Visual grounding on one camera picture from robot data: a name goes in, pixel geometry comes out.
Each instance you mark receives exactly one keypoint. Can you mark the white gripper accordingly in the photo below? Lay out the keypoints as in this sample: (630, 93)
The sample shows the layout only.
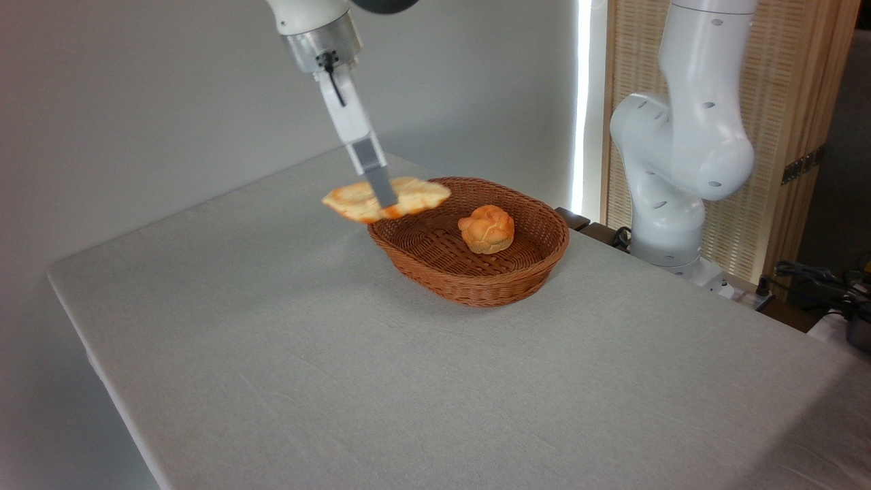
(348, 112)

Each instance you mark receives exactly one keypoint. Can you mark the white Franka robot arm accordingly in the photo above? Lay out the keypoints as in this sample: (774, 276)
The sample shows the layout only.
(701, 136)

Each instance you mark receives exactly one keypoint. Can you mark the round golden bread roll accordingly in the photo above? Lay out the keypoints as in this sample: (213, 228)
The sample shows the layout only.
(486, 231)

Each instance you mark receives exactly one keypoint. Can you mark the brown wicker basket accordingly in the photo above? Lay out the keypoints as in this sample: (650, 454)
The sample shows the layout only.
(476, 286)

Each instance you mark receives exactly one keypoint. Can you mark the dark brown wooden table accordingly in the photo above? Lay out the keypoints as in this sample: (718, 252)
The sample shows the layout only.
(571, 218)

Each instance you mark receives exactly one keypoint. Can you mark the grey tablecloth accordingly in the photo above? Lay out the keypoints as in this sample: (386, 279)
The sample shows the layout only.
(408, 395)

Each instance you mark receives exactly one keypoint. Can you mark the wooden slatted folding screen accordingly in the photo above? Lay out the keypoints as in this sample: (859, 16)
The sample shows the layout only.
(789, 68)

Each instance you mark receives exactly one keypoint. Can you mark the dark metal screen hinge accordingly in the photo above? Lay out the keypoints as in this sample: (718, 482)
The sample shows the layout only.
(803, 165)

